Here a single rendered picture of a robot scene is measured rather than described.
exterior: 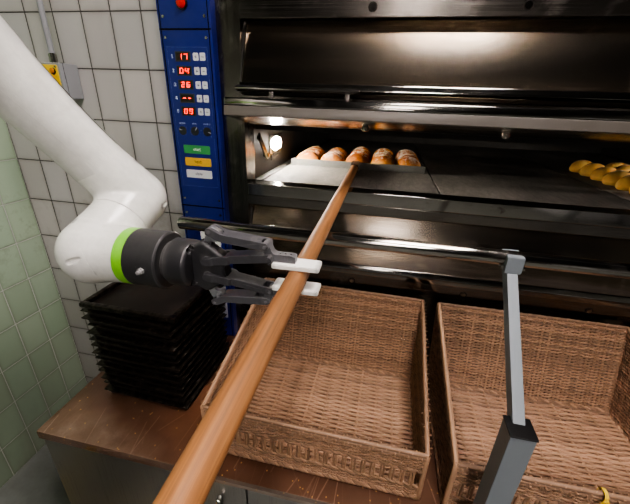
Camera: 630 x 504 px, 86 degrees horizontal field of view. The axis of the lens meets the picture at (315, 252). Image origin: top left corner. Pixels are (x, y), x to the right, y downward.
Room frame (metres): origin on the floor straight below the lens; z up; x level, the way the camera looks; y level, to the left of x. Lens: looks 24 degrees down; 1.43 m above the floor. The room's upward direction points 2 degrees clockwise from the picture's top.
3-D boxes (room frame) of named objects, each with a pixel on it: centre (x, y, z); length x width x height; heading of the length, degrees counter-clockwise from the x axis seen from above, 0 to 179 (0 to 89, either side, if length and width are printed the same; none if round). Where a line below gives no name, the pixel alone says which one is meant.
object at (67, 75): (1.18, 0.82, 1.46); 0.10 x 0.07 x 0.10; 79
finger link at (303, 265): (0.45, 0.03, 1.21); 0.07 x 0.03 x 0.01; 79
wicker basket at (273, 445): (0.78, -0.05, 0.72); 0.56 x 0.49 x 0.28; 78
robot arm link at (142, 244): (0.50, 0.25, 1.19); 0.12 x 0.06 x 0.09; 169
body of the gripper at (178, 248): (0.48, 0.18, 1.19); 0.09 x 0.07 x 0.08; 79
